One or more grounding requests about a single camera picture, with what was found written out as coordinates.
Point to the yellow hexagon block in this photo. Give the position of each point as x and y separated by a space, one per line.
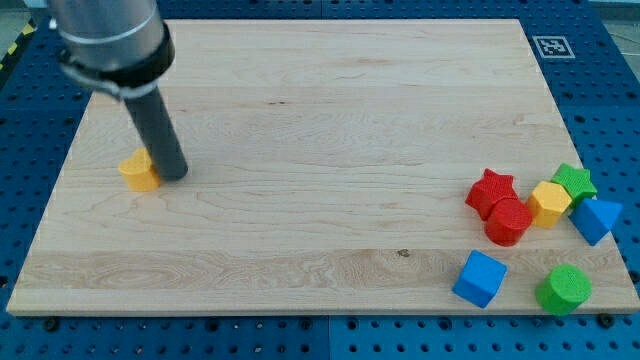
547 203

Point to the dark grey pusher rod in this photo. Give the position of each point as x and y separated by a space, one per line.
152 121

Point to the red star block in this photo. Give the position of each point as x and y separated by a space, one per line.
488 191

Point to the red cylinder block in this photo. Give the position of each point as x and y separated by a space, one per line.
507 222

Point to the wooden board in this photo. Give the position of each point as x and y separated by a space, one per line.
329 164

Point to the white fiducial marker tag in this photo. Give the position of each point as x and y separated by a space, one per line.
553 47

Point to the green cylinder block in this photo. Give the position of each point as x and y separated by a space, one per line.
563 290

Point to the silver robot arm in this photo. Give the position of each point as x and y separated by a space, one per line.
118 47

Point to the green star block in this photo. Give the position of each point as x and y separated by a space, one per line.
576 182

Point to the blue triangle block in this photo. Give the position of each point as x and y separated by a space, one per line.
594 218

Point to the yellow heart block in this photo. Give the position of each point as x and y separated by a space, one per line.
139 172

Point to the blue cube block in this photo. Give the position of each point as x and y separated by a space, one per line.
480 279

